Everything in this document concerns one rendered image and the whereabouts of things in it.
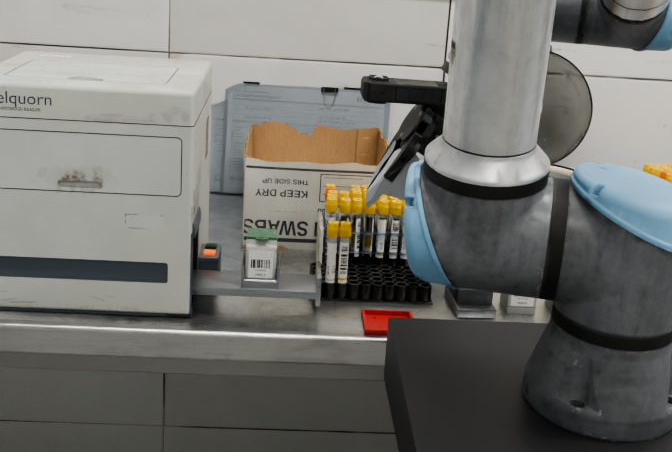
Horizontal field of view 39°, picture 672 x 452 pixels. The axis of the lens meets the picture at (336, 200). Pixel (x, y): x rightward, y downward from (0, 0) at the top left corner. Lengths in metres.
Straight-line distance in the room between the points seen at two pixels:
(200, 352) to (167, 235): 0.15
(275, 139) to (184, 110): 0.60
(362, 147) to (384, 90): 0.58
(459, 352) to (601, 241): 0.24
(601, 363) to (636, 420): 0.06
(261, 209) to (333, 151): 0.31
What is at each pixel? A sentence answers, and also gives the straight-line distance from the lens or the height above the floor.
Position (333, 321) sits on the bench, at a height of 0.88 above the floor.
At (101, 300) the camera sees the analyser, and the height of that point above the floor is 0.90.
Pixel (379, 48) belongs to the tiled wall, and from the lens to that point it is 1.81.
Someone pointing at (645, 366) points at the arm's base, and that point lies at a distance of 0.93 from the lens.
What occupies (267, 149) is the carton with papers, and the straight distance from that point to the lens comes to 1.77.
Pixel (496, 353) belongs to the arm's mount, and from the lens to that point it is 1.05.
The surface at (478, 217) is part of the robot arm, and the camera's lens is 0.85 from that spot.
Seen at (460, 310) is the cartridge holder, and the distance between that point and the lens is 1.31.
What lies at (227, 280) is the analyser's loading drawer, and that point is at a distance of 1.28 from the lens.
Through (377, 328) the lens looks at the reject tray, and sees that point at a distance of 1.25.
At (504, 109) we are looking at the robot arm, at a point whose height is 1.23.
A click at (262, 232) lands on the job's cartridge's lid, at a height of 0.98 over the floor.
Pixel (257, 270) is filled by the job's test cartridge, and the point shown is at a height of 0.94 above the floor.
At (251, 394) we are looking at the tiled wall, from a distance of 2.02.
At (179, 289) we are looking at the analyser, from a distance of 1.24.
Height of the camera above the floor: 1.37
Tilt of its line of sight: 16 degrees down
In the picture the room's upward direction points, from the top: 4 degrees clockwise
